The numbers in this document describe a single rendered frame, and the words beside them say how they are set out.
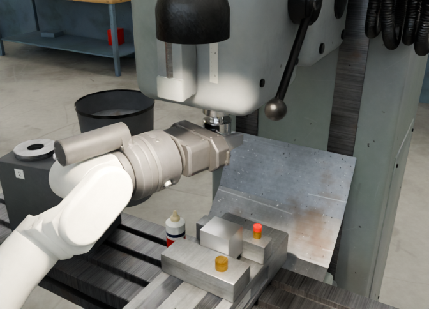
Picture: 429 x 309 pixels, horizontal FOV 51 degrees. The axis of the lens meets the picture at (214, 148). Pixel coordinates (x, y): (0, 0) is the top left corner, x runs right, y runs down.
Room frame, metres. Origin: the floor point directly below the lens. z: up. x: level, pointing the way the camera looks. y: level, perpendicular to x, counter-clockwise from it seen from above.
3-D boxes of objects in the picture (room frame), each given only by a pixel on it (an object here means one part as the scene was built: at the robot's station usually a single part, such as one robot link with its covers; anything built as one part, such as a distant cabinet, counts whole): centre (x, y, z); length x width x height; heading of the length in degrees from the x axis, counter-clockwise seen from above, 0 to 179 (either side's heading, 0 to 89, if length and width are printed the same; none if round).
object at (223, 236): (0.68, -0.01, 1.03); 0.06 x 0.05 x 0.06; 58
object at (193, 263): (0.63, 0.02, 1.01); 0.15 x 0.06 x 0.04; 58
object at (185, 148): (0.62, 0.06, 1.23); 0.13 x 0.12 x 0.10; 43
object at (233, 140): (0.66, -0.03, 1.23); 0.06 x 0.02 x 0.03; 133
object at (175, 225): (0.78, 0.08, 0.97); 0.04 x 0.04 x 0.11
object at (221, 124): (0.68, 0.00, 1.26); 0.05 x 0.05 x 0.01
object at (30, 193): (0.88, 0.34, 1.02); 0.22 x 0.12 x 0.20; 71
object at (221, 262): (0.61, -0.01, 1.04); 0.02 x 0.02 x 0.02
